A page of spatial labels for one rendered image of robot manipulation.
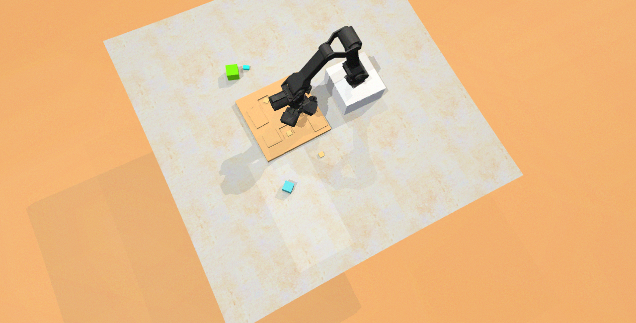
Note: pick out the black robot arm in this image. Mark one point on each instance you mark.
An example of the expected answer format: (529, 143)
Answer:
(296, 85)

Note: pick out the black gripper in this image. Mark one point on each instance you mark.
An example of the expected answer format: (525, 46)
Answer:
(291, 115)

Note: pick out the green block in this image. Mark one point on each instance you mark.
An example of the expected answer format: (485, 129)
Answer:
(232, 72)

